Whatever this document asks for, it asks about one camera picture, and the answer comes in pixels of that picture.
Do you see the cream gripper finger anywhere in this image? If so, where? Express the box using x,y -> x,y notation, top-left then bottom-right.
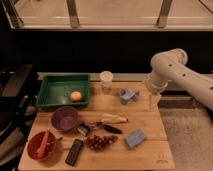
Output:
148,94 -> 153,111
152,95 -> 161,111

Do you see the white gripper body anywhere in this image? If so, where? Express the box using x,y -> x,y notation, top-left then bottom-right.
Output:
144,78 -> 167,95

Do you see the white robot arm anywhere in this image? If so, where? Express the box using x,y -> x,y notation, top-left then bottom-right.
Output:
145,48 -> 213,111

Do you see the purple bowl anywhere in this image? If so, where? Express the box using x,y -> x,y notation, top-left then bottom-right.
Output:
51,106 -> 79,131

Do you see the black rectangular eraser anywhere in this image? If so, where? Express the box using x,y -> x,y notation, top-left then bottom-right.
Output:
65,139 -> 84,166

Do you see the red bowl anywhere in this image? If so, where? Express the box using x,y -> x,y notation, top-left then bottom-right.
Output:
27,131 -> 56,161

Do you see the blue grey toy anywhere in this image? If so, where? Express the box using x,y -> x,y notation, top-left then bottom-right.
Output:
119,89 -> 139,105

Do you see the blue sponge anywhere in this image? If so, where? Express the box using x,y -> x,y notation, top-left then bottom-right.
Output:
124,129 -> 145,149

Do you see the bunch of dark grapes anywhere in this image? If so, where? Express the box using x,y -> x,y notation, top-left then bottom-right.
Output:
85,135 -> 118,150

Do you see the peach coloured apple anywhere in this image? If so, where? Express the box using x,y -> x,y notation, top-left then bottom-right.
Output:
69,91 -> 83,102

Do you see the small metal clip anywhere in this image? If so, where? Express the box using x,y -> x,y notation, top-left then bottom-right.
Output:
77,124 -> 91,136

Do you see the green plastic tray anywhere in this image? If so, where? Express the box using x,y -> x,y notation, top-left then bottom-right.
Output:
36,74 -> 90,109

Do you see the black chair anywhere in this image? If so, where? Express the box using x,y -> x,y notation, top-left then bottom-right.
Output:
0,64 -> 38,146

